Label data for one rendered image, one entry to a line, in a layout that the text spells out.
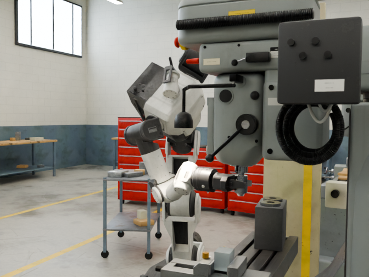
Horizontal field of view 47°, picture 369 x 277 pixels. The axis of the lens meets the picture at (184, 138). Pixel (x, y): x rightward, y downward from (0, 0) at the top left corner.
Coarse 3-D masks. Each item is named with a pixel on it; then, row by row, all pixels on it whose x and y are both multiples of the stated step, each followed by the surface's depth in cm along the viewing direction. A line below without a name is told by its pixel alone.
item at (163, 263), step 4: (196, 232) 268; (196, 236) 261; (196, 240) 255; (200, 240) 262; (164, 260) 269; (156, 264) 261; (160, 264) 261; (164, 264) 261; (152, 268) 254; (148, 272) 248; (152, 272) 248; (156, 272) 248; (140, 276) 221; (144, 276) 220; (148, 276) 241; (152, 276) 241; (156, 276) 241
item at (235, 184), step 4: (232, 180) 152; (236, 180) 152; (228, 184) 152; (232, 184) 152; (236, 184) 152; (240, 184) 151; (244, 184) 150; (232, 188) 152; (236, 188) 152; (240, 188) 151; (244, 188) 150
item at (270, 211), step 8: (264, 200) 193; (272, 200) 194; (280, 200) 195; (256, 208) 185; (264, 208) 184; (272, 208) 183; (280, 208) 182; (256, 216) 185; (264, 216) 184; (272, 216) 183; (280, 216) 182; (256, 224) 185; (264, 224) 184; (272, 224) 183; (280, 224) 182; (256, 232) 185; (264, 232) 184; (272, 232) 183; (280, 232) 182; (256, 240) 186; (264, 240) 185; (272, 240) 184; (280, 240) 183; (256, 248) 186; (264, 248) 185; (272, 248) 184; (280, 248) 183
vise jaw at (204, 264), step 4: (212, 252) 146; (212, 256) 142; (200, 260) 143; (204, 260) 138; (208, 260) 138; (212, 260) 139; (196, 264) 138; (200, 264) 136; (204, 264) 135; (208, 264) 135; (212, 264) 136; (196, 268) 136; (200, 268) 136; (204, 268) 135; (208, 268) 135; (212, 268) 136; (196, 272) 136; (200, 272) 136; (204, 272) 135; (208, 272) 135; (212, 272) 136
